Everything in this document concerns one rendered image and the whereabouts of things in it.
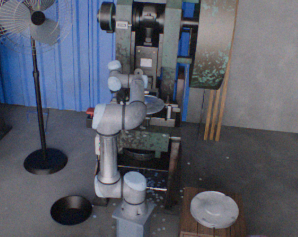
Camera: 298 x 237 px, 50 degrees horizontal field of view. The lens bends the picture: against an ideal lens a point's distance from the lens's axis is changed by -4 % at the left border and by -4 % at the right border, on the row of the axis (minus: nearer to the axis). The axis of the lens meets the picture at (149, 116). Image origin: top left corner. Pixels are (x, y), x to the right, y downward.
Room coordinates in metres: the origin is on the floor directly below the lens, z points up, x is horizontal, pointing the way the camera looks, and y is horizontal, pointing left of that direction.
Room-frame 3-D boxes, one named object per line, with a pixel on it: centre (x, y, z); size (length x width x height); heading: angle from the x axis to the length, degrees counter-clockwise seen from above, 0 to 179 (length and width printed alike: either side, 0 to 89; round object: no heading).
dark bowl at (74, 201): (1.68, 0.51, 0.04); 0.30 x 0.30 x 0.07
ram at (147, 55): (2.07, 0.04, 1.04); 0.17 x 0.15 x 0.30; 176
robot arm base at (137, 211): (1.34, 0.05, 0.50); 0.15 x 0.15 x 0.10
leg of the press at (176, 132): (2.23, -0.24, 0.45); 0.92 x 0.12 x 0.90; 176
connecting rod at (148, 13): (2.11, 0.04, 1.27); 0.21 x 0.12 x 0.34; 176
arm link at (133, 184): (1.34, 0.06, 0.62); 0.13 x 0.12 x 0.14; 93
